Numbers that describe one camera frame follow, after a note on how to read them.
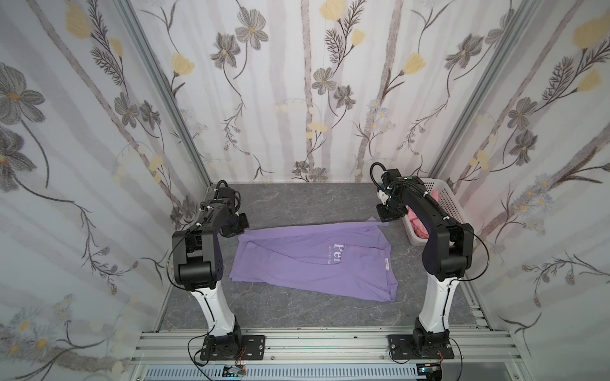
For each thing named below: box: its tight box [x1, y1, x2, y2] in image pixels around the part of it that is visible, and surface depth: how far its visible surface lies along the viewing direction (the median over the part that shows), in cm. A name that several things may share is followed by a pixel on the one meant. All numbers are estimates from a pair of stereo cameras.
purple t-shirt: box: [228, 217, 398, 303], surface depth 95 cm
